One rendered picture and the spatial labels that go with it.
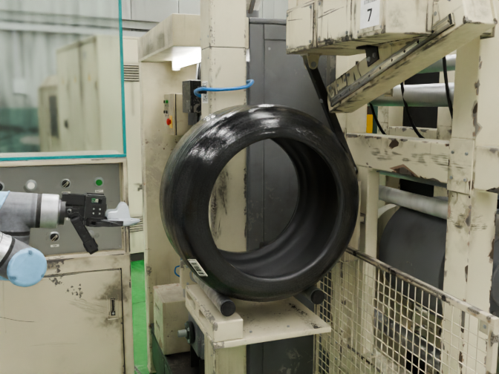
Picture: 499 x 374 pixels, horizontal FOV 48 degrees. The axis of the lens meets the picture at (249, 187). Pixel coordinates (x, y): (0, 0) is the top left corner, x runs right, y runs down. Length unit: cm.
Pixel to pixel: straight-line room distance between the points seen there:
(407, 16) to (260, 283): 80
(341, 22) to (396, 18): 22
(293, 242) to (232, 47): 68
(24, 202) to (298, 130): 74
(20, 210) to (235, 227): 75
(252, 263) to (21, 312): 89
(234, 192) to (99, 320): 76
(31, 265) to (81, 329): 92
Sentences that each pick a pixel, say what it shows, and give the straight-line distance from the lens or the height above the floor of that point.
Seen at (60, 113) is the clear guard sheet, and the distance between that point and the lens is 214.
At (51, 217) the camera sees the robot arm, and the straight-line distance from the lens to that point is 151.
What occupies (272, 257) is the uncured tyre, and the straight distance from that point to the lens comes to 188.
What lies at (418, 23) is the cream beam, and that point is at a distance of 146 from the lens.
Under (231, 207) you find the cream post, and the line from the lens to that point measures 191.
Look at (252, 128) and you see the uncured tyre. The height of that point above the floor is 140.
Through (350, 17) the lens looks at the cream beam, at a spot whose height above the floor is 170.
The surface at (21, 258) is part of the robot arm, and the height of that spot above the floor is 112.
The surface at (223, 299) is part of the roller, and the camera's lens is 161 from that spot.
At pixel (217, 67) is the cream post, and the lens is 187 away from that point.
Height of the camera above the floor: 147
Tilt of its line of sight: 9 degrees down
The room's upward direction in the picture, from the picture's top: straight up
